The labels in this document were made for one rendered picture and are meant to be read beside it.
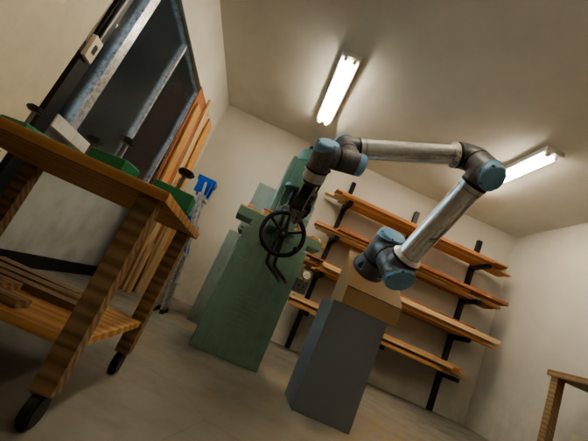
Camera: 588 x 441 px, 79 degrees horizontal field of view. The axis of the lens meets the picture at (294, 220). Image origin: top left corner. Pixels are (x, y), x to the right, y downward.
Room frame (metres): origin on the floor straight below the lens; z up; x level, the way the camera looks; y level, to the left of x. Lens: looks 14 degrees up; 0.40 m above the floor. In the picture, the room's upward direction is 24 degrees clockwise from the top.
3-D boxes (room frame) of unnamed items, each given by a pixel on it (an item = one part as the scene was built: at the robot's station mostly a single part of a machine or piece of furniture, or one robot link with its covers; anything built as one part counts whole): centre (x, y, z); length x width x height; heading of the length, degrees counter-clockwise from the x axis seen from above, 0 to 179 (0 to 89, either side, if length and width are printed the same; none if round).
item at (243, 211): (2.36, 0.06, 0.87); 0.61 x 0.30 x 0.06; 97
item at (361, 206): (4.54, -1.60, 1.20); 2.71 x 0.56 x 2.40; 92
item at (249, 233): (2.59, 0.09, 0.76); 0.57 x 0.45 x 0.09; 7
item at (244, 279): (2.58, 0.09, 0.36); 0.58 x 0.45 x 0.71; 7
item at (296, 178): (2.46, 0.07, 1.35); 0.18 x 0.18 x 0.31
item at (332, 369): (1.98, -0.49, 0.28); 0.30 x 0.30 x 0.55; 2
